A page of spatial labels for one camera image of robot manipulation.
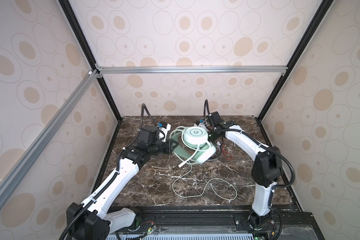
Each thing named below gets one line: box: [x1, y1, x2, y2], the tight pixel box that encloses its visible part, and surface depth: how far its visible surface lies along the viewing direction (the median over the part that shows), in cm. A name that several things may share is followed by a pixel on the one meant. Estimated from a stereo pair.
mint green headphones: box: [171, 126, 217, 164], surface depth 59 cm
